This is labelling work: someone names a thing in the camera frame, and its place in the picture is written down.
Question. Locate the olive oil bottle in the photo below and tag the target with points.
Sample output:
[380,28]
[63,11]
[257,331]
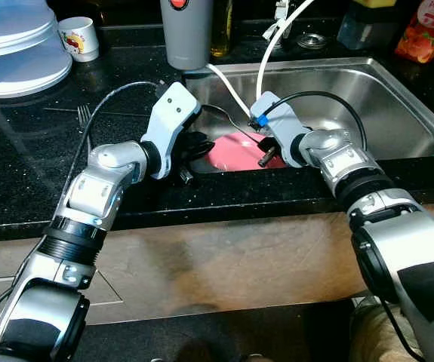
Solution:
[221,30]

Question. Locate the silver metal spoon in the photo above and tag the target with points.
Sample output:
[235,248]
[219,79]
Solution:
[213,112]

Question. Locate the metal fork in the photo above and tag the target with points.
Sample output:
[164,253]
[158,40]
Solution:
[84,117]

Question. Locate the grey tumbler red badge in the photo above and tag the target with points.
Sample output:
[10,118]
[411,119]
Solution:
[186,38]

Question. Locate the yellow sponge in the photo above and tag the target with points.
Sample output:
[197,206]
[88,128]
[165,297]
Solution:
[379,4]

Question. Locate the beige drawer front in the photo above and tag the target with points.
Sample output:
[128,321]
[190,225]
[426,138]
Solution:
[107,290]

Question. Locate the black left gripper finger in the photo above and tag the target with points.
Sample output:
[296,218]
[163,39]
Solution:
[204,139]
[201,154]

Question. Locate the clear plastic food cover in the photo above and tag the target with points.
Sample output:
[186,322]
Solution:
[20,60]

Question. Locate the dark translucent container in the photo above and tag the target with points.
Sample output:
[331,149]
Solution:
[367,30]

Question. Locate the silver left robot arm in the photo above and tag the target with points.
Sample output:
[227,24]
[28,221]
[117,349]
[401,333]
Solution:
[88,196]

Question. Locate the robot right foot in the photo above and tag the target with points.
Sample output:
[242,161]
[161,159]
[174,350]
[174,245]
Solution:
[253,358]

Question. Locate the orange juice carton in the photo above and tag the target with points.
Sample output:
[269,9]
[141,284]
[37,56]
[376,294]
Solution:
[420,38]

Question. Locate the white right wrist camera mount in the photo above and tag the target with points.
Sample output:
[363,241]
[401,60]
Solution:
[277,113]

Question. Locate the wide beige cabinet door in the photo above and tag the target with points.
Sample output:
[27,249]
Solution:
[239,256]

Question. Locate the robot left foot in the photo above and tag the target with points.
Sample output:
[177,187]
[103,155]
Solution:
[161,359]

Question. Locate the round metal sink cap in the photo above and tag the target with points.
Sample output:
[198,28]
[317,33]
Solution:
[313,41]

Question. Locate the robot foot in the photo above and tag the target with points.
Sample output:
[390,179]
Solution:
[161,359]
[253,358]

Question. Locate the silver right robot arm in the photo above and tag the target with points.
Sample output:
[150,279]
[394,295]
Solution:
[398,249]

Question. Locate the white printed mug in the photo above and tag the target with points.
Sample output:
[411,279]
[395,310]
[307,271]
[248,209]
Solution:
[79,39]

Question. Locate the stainless steel sink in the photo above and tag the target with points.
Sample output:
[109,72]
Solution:
[398,98]

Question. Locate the pink plate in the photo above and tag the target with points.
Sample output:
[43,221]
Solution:
[235,151]

